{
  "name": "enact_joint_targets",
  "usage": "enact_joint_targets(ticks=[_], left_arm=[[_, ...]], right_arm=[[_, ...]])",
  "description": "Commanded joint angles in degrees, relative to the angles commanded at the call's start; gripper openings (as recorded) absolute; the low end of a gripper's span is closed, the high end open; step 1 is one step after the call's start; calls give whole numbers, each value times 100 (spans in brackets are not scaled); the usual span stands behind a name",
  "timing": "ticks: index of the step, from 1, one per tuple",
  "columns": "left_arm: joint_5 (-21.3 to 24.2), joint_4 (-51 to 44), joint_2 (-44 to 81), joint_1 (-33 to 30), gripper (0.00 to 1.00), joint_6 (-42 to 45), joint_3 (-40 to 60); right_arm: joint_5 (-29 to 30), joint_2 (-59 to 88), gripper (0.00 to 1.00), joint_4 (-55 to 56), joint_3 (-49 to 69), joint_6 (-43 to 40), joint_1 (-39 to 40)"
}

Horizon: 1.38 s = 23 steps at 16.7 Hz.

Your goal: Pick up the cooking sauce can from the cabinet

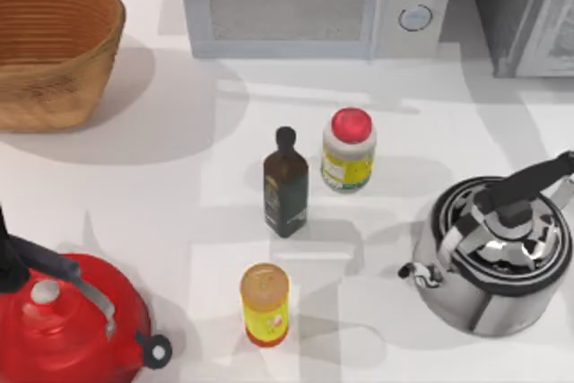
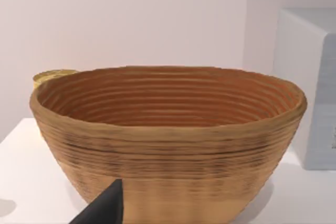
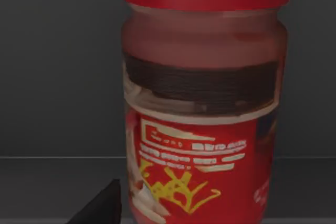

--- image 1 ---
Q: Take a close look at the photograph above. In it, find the red-lidded yellow label jar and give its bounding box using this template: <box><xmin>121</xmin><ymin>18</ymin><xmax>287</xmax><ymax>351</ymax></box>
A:
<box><xmin>321</xmin><ymin>107</ymin><xmax>378</xmax><ymax>195</ymax></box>

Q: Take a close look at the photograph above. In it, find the red kettle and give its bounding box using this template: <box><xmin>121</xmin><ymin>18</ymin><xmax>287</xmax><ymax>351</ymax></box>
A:
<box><xmin>0</xmin><ymin>234</ymin><xmax>173</xmax><ymax>383</ymax></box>

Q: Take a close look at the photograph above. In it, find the yellow bottle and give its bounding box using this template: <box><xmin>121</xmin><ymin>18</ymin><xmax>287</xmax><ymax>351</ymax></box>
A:
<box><xmin>239</xmin><ymin>262</ymin><xmax>290</xmax><ymax>349</ymax></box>

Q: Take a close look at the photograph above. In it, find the microwave knob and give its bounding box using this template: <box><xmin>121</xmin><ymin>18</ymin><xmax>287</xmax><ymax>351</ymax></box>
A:
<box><xmin>397</xmin><ymin>3</ymin><xmax>434</xmax><ymax>33</ymax></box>

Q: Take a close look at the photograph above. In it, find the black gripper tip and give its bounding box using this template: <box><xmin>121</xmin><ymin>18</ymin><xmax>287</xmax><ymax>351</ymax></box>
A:
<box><xmin>0</xmin><ymin>205</ymin><xmax>31</xmax><ymax>297</ymax></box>

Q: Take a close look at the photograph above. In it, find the brown woven basket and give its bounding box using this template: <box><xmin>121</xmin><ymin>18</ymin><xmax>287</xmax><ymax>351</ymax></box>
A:
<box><xmin>0</xmin><ymin>0</ymin><xmax>127</xmax><ymax>134</ymax></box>

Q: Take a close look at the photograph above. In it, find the silver kettle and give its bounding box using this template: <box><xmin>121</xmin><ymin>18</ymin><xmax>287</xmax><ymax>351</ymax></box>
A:
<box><xmin>397</xmin><ymin>150</ymin><xmax>574</xmax><ymax>338</ymax></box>

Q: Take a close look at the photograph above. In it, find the dark green bottle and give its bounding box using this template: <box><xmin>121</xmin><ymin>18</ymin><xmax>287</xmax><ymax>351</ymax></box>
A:
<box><xmin>262</xmin><ymin>126</ymin><xmax>309</xmax><ymax>239</ymax></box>

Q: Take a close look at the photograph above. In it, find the microwave door handle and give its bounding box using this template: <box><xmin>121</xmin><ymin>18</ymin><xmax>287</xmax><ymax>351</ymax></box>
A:
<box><xmin>368</xmin><ymin>0</ymin><xmax>387</xmax><ymax>63</ymax></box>

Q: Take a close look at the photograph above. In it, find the pale microwave oven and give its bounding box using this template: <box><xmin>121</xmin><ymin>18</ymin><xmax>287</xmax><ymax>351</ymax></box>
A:
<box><xmin>176</xmin><ymin>0</ymin><xmax>462</xmax><ymax>61</ymax></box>

